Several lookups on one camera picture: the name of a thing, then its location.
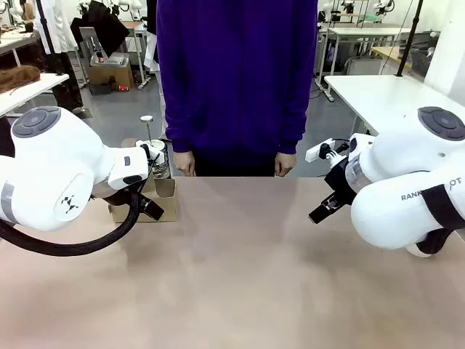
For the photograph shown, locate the brown furry item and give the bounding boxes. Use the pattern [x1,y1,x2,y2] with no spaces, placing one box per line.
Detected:
[0,65,42,95]

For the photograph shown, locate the person's left forearm purple sleeve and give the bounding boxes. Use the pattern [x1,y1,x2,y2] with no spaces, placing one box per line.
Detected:
[277,87,310,156]

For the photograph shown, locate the white lab coat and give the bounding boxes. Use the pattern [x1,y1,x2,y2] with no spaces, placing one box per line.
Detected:
[33,0,79,56]

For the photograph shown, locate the black hanging cloth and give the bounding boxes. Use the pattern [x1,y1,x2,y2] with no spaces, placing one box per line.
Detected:
[70,0,131,58]

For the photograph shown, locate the large white table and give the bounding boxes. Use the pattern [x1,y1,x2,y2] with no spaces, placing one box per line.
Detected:
[323,74,465,136]

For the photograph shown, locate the black stand pole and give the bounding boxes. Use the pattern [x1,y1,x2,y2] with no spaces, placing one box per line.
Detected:
[395,0,425,78]

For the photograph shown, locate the brown cardboard cup carrier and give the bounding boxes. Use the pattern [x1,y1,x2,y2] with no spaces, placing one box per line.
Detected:
[108,137,178,223]

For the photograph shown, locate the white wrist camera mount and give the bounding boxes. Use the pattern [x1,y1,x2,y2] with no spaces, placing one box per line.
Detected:
[304,139,350,163]

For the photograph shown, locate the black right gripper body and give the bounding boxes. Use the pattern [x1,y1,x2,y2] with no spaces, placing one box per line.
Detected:
[323,159,360,206]

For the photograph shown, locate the person in purple sweater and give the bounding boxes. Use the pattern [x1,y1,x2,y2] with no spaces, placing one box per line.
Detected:
[155,0,319,178]

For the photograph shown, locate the person's right forearm purple sleeve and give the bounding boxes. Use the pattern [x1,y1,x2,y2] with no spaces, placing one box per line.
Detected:
[163,87,195,154]

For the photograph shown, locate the black left arm cable sleeve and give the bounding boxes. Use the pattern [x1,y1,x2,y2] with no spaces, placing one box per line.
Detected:
[0,190,142,257]

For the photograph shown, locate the white background workbench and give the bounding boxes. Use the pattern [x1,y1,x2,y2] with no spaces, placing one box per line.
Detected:
[316,22,413,103]

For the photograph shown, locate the person's right hand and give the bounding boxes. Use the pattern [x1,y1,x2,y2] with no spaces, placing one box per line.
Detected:
[173,151,198,178]

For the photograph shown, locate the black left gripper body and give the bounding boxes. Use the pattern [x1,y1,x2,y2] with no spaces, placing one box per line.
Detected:
[92,178,147,211]

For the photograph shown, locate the person's left hand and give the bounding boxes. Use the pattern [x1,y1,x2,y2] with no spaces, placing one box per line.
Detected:
[273,152,297,178]

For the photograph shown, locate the glass french press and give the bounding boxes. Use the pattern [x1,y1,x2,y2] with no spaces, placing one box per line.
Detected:
[136,114,171,180]

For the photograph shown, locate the brown cardboard box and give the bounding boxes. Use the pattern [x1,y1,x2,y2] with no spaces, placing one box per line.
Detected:
[88,53,135,92]

